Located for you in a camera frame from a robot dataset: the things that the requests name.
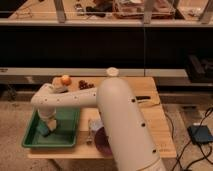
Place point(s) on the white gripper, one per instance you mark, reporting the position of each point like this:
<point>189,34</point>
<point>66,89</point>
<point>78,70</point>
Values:
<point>51,123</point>

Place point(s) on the green sponge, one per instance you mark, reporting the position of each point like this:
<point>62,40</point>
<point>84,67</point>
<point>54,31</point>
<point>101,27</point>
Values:
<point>43,129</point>

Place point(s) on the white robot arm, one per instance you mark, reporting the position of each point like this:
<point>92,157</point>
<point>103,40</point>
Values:
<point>129,137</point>

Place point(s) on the green plastic tray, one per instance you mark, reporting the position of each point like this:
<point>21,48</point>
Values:
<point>64,136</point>

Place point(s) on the grey scrub block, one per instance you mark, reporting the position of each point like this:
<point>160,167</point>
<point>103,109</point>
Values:
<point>61,89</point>

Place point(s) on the metal fork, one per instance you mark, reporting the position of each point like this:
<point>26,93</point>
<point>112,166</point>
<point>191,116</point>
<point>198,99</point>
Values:
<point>89,138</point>

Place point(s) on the grey cloth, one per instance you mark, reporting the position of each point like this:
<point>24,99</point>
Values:
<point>95,125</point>

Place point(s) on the orange fruit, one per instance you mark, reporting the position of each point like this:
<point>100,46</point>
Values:
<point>66,80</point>

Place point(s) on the bunch of dark grapes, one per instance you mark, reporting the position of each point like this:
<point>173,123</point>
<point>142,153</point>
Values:
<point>85,85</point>

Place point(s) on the purple bowl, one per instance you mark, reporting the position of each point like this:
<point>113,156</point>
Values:
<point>101,142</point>

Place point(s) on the wooden table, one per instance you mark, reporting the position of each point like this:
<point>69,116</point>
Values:
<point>154,116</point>

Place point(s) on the black box on floor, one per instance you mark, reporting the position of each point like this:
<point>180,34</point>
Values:
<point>200,134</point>

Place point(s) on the black handled knife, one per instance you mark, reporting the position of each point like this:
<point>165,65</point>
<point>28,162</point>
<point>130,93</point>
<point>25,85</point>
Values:
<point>143,98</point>

